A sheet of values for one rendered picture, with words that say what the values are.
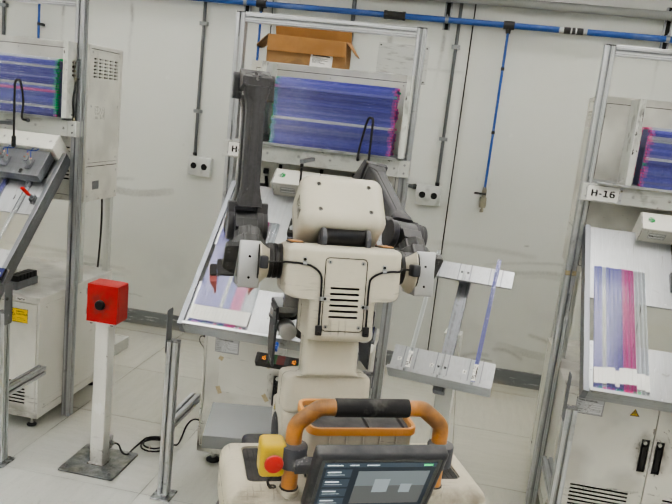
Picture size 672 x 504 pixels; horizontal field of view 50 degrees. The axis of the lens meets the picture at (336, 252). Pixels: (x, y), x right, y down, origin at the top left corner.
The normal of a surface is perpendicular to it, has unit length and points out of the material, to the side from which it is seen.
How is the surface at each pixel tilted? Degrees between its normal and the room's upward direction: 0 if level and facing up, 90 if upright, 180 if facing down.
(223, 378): 90
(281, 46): 80
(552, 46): 90
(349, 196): 48
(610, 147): 90
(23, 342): 90
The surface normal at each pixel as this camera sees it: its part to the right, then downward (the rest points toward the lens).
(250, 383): -0.18, 0.17
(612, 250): -0.05, -0.58
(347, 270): 0.23, 0.07
